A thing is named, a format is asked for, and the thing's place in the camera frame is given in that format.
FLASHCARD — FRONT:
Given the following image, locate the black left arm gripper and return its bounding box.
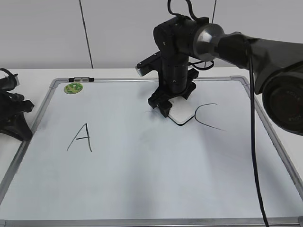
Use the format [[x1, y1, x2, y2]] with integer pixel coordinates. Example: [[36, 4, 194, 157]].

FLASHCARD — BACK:
[[0, 68, 35, 141]]

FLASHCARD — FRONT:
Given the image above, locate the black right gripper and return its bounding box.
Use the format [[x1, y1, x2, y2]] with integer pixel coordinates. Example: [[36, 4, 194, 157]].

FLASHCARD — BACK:
[[148, 57, 198, 118]]

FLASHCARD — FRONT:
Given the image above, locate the white whiteboard eraser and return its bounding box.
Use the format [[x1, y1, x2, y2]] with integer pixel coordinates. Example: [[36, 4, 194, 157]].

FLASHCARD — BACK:
[[168, 96, 195, 126]]

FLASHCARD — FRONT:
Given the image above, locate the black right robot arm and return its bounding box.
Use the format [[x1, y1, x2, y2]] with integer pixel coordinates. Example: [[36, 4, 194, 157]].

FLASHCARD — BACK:
[[148, 16, 303, 135]]

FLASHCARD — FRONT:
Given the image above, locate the green round magnet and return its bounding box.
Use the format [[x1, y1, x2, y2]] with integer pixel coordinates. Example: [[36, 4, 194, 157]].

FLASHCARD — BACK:
[[63, 83, 83, 95]]

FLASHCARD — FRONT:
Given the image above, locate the black marker clip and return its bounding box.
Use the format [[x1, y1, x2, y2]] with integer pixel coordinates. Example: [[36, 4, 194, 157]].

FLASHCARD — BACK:
[[68, 77, 94, 82]]

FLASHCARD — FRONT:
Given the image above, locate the white magnetic whiteboard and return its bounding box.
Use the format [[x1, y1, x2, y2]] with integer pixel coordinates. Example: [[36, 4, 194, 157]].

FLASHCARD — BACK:
[[0, 75, 303, 227]]

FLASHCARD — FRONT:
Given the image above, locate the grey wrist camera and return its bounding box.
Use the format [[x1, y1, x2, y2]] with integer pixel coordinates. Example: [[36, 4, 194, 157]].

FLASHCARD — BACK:
[[135, 52, 161, 77]]

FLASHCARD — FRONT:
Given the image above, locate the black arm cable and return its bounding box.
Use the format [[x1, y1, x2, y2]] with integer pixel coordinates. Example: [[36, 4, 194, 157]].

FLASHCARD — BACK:
[[167, 0, 270, 227]]

